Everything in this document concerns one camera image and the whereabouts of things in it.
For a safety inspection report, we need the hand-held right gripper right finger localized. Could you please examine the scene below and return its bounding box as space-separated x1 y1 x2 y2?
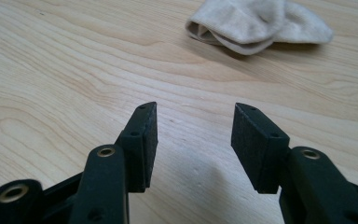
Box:
230 102 358 224

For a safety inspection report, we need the beige sock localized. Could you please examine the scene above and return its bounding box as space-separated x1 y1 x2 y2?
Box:
185 0 335 56

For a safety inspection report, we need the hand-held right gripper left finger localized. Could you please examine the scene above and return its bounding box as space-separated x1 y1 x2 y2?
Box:
68 101 159 224

